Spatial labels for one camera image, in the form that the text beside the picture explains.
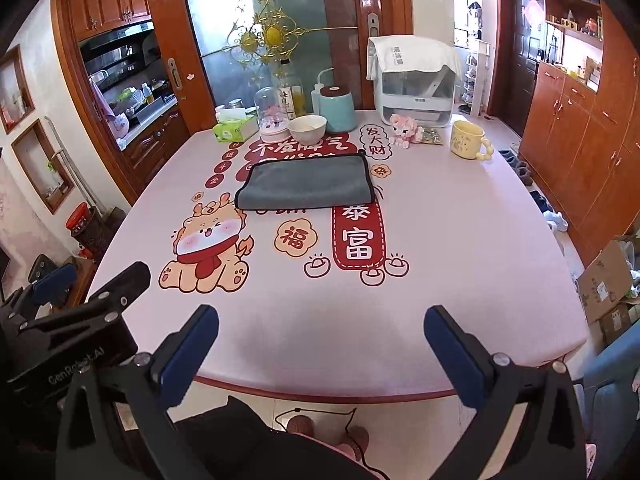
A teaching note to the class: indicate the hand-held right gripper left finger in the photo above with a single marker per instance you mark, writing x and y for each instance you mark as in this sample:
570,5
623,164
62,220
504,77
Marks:
192,345

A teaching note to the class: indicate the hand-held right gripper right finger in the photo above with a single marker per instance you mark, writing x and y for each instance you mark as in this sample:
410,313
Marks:
460,360

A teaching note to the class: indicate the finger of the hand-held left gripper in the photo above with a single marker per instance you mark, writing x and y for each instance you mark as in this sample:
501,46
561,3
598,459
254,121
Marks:
55,280
127,280

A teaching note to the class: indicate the grey towel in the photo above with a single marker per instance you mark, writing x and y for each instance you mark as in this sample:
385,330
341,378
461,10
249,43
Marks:
305,182

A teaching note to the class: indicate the red lidded jar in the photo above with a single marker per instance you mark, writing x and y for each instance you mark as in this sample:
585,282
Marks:
82,227

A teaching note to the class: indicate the pink printed tablecloth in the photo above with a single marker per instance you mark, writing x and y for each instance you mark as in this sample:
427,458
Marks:
450,260

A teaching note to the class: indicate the person's dark trousers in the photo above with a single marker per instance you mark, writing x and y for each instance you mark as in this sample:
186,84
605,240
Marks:
240,440

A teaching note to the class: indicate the person's pink slippers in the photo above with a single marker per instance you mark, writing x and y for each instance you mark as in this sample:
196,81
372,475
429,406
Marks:
300,425

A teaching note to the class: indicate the blue chair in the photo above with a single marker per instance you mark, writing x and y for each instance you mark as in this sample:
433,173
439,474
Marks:
612,385

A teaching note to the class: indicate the large cardboard box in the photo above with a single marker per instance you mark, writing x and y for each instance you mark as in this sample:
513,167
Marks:
602,280

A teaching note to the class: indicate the small cardboard box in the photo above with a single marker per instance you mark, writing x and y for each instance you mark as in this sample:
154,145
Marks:
620,322

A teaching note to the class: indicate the white shoes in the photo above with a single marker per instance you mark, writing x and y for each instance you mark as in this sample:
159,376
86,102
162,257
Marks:
556,220

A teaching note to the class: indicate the blue slippers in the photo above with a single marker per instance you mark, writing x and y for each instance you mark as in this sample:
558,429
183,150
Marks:
540,201

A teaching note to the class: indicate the green tissue box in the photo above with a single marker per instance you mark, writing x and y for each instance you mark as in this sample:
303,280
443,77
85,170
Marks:
232,130

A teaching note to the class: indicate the grey slippers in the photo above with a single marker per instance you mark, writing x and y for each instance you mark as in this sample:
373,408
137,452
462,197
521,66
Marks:
525,172

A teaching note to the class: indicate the dark slippers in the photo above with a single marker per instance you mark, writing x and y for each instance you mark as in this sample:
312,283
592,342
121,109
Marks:
506,156

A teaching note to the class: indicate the yellow mug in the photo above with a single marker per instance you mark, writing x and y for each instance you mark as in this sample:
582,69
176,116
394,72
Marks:
465,140

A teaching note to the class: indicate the glass dome on pink base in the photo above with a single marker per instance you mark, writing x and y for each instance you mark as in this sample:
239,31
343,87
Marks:
272,110

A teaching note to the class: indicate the small patterned packet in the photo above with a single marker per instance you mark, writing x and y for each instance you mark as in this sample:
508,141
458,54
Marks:
431,136

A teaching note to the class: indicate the white bowl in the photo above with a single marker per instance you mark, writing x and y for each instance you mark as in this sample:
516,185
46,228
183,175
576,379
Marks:
307,130

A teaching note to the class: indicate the pink plush toy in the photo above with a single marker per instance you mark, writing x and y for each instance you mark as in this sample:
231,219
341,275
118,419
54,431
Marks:
405,130

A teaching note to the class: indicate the glass oil bottle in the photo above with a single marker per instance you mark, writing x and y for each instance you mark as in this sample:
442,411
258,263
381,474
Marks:
287,95

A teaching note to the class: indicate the white countertop appliance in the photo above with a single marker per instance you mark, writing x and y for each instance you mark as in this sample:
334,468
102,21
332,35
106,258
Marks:
415,100

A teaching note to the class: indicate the clear squeeze bottle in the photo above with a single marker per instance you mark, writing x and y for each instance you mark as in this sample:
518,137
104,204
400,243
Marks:
320,97

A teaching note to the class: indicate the teal canister with brown lid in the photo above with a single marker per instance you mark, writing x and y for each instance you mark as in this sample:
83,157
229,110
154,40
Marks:
337,110

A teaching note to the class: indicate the white shoe rack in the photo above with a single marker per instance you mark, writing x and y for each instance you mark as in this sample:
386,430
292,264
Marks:
475,80

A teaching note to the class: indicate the wooden kitchen cabinets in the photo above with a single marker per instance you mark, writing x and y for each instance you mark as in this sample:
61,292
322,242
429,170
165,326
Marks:
110,0

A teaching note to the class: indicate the gold door ornament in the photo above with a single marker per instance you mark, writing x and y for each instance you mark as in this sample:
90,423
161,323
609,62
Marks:
272,35

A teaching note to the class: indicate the frosted glass sliding door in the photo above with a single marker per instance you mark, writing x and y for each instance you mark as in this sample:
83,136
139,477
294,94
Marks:
280,15

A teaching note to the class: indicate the dark entrance door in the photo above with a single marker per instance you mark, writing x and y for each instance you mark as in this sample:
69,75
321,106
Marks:
525,60

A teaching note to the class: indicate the white cloth cover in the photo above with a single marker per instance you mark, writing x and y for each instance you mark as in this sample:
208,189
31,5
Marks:
410,52

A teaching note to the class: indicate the wooden wall cabinet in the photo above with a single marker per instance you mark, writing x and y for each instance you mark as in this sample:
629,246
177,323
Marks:
585,125

